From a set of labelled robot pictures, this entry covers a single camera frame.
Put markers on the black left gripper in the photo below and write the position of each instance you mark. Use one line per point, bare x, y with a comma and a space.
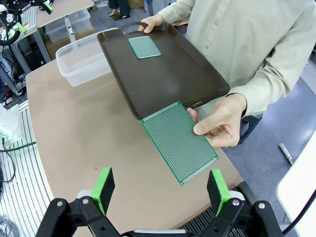
19, 7

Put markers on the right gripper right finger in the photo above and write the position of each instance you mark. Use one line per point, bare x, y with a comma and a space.
219, 192

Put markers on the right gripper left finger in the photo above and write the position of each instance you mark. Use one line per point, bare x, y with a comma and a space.
102, 195

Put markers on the large green perforated PCB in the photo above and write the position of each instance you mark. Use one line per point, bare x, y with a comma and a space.
177, 143

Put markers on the small green perforated PCB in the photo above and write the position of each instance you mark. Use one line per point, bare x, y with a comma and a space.
145, 47

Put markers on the dark brown serving tray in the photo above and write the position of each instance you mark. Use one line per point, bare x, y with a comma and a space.
163, 81

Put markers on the person's right forearm beige sleeve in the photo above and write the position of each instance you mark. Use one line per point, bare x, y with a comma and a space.
172, 10

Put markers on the person's left forearm beige sleeve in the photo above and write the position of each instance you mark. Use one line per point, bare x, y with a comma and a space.
274, 71

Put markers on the person's left hand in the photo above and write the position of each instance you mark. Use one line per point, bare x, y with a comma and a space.
222, 121

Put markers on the person's right hand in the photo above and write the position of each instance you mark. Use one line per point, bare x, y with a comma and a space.
151, 21

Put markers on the brown-topped background table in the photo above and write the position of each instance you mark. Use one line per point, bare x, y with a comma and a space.
61, 10

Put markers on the clear plastic storage bin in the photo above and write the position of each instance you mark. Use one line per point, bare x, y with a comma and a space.
74, 22

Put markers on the clear plastic box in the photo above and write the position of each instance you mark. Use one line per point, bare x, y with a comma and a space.
79, 64

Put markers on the dark grey table foot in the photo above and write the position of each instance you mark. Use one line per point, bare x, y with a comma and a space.
250, 128

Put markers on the white slatted panel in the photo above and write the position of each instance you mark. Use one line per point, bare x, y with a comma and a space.
24, 187

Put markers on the white table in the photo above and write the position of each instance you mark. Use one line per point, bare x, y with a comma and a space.
301, 180

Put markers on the bystander in dark trousers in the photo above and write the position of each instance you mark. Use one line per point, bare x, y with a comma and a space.
119, 7

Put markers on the cardboard box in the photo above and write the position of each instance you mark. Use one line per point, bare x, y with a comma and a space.
137, 3

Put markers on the white device with green clips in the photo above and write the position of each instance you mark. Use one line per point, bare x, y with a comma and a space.
8, 123

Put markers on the person's torso beige shirt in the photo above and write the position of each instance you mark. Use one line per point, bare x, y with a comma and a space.
229, 32

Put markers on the aluminium frame with black box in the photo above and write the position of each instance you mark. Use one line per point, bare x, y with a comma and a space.
32, 54

